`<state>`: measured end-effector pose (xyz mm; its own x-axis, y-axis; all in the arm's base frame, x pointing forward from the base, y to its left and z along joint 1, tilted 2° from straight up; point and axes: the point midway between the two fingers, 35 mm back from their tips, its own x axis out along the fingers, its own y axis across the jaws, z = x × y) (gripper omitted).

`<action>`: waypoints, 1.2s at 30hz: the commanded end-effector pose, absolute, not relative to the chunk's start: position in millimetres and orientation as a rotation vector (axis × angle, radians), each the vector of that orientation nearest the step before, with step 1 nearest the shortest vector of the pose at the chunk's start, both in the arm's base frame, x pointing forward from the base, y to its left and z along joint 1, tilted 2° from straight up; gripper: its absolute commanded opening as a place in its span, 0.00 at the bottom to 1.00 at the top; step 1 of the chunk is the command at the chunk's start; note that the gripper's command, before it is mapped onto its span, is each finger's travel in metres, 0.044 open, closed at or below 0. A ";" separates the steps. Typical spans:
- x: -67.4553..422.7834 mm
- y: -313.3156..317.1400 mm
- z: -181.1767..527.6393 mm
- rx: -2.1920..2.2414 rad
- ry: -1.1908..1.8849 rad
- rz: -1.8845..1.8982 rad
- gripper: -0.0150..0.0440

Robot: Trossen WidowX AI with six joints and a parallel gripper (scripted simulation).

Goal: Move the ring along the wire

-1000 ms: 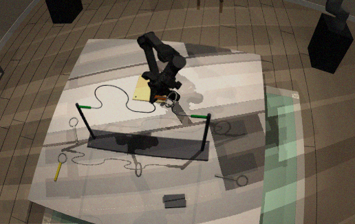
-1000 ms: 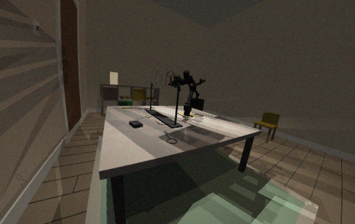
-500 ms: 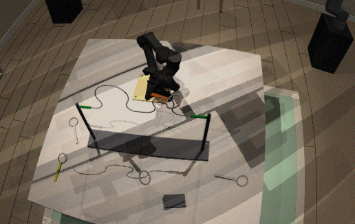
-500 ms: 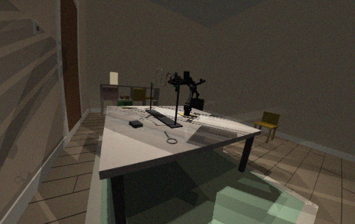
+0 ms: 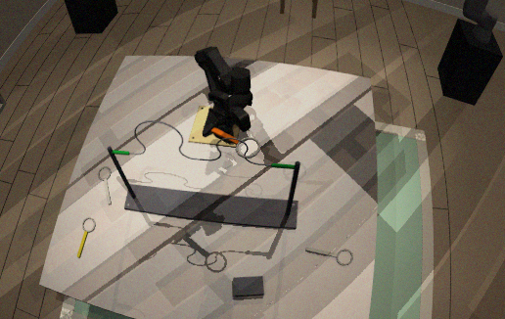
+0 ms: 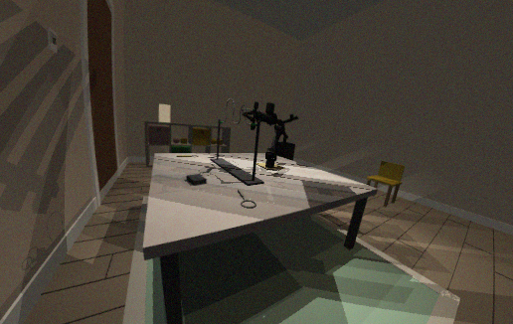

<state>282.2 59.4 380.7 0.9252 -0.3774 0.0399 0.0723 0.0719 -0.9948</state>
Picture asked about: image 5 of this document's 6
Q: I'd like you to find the orange handle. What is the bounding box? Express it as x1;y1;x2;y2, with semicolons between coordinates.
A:
211;127;260;159

